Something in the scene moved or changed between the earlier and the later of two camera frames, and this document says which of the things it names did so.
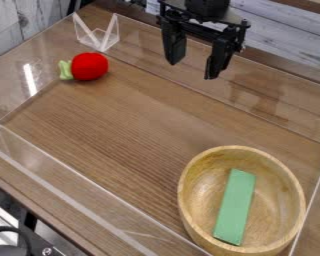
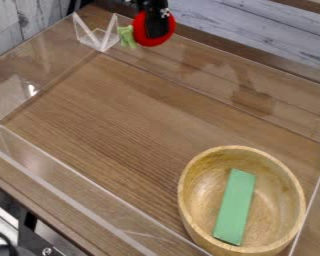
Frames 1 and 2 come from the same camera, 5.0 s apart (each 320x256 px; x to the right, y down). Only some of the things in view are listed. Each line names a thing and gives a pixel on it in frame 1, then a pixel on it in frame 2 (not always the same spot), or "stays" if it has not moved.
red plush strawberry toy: [85, 66] to [138, 26]
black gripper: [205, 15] to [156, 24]
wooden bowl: [277, 201] stays
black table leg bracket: [35, 244] stays
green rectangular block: [234, 207] stays
